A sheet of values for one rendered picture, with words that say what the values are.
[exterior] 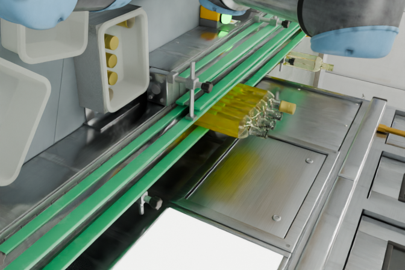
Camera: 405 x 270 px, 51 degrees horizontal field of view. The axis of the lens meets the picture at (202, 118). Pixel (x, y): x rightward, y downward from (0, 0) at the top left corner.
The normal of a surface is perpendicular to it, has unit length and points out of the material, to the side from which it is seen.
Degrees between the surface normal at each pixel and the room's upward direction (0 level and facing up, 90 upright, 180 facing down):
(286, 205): 91
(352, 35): 84
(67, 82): 0
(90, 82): 90
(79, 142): 90
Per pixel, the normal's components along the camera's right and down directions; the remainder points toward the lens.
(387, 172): 0.04, -0.86
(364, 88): -0.48, 0.44
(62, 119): 0.88, 0.27
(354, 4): -0.51, 0.24
